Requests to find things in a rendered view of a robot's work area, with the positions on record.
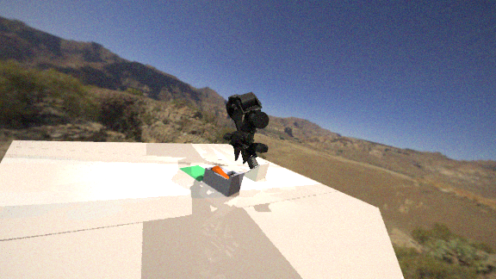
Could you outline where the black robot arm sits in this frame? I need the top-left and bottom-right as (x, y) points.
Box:
(226, 92), (269, 170)

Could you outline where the orange l-shaped part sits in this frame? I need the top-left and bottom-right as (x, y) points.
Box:
(212, 166), (229, 179)

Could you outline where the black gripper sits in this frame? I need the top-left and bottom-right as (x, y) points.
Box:
(223, 124), (268, 164)

